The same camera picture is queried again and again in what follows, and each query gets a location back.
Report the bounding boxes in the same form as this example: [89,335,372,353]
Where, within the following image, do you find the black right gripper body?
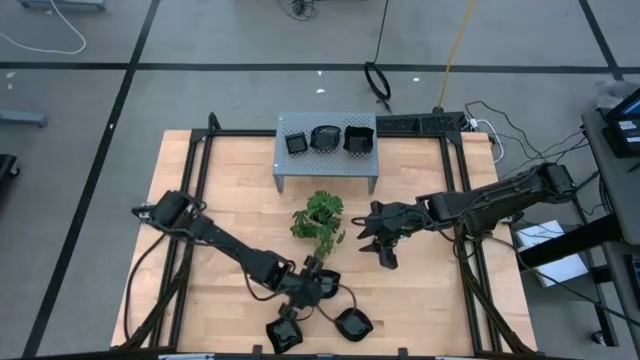
[369,201,431,271]

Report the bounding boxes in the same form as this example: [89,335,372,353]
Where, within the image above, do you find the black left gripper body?
[272,257,324,321]

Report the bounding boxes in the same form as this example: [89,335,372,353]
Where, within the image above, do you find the wavy square black plate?
[315,268,343,300]
[342,124,376,155]
[264,314,305,355]

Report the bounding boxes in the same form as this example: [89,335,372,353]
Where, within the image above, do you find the leaf-shaped black plate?
[309,124,343,152]
[333,307,375,343]

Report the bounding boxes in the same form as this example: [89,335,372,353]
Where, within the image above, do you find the small square black plate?
[284,132,309,156]

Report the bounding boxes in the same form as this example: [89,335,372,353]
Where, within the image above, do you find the green plant in white pot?
[289,190,347,261]

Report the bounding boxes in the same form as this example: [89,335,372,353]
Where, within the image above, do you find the grey perforated metal shelf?
[272,111,380,195]

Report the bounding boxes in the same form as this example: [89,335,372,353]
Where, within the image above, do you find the black perforated metal panel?
[375,111,469,135]

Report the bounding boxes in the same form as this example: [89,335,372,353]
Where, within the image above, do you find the white paper box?
[513,219,590,289]

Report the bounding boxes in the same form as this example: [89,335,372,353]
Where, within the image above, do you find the black desk leg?
[517,213,626,269]

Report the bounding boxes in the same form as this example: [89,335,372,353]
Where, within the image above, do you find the grey side desk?
[579,107,640,321]

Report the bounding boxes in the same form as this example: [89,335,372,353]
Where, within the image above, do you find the black laptop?
[602,88,640,159]

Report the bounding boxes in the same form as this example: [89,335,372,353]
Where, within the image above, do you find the black rolling furniture base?
[0,153,21,194]

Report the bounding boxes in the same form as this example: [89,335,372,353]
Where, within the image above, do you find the grey metal floor bar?
[0,110,49,128]

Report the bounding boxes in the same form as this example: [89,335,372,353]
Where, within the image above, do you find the grey metal floor base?
[18,0,107,12]

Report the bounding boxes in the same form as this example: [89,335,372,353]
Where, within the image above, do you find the thin black floor cables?
[463,99,591,181]

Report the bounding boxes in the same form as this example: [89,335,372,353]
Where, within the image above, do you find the black aluminium table frame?
[119,110,539,359]

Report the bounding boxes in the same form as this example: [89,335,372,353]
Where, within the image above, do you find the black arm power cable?
[122,232,169,344]
[484,234,640,329]

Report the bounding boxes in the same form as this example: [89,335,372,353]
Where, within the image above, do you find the yellow hanging cable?
[437,0,477,112]

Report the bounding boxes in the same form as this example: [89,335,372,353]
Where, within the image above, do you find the black hanging cable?
[363,0,394,114]

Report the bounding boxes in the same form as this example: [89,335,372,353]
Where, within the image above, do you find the black cable bundle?
[279,0,321,22]

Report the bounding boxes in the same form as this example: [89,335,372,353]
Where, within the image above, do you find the white floor cable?
[0,0,88,56]

